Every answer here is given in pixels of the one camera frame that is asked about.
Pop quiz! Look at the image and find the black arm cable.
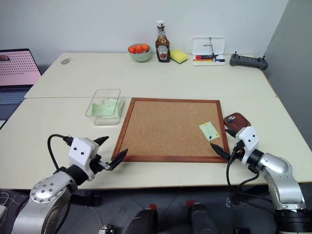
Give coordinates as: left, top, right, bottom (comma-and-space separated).
226, 145, 277, 216
47, 134, 74, 173

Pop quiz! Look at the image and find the light green paper note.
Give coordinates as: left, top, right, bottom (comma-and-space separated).
198, 121, 221, 141

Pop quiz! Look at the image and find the white open case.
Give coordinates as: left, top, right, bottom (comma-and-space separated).
191, 36, 227, 67

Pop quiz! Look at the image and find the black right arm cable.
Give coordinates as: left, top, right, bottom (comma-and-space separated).
226, 145, 277, 216

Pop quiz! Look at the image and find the dark rounded shape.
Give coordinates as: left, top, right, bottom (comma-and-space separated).
126, 208, 159, 234
189, 203, 218, 234

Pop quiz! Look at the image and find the black remote controller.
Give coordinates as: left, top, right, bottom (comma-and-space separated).
229, 51, 269, 71

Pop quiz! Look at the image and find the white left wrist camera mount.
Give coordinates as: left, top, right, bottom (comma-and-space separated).
68, 137, 100, 181

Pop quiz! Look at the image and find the brown wooden pin tray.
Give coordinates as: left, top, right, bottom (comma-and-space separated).
223, 112, 252, 131

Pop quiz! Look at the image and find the ketchup bottle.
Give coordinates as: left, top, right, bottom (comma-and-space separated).
155, 19, 171, 63

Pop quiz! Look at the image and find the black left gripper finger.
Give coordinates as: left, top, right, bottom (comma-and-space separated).
93, 136, 110, 147
108, 148, 129, 172

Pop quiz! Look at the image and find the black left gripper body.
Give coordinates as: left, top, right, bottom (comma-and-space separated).
89, 145, 111, 175

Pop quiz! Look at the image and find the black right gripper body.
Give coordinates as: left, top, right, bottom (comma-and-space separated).
230, 138, 246, 161

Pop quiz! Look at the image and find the laptop with pink screen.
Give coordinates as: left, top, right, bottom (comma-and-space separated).
0, 48, 42, 122

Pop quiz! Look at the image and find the wood-framed cork board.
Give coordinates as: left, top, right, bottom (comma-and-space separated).
111, 97, 231, 164

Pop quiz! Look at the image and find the black thin pen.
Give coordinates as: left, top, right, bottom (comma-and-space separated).
209, 36, 217, 63

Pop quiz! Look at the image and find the clear plastic container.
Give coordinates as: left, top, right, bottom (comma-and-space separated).
85, 88, 126, 126

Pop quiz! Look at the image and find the yellow sponge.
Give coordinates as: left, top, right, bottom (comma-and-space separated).
169, 49, 189, 66

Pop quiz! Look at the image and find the white thin cable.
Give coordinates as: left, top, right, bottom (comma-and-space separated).
0, 192, 16, 220

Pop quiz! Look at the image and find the pale green bowl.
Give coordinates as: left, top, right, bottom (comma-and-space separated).
127, 43, 153, 63

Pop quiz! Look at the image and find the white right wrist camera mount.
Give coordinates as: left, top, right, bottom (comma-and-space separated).
234, 126, 259, 165

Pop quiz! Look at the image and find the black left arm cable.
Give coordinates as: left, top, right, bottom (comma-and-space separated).
47, 134, 74, 173

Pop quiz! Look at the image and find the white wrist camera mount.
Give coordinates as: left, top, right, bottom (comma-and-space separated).
68, 137, 100, 181
234, 126, 259, 165

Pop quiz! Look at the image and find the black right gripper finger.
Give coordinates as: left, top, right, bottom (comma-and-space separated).
210, 142, 231, 162
225, 128, 241, 140

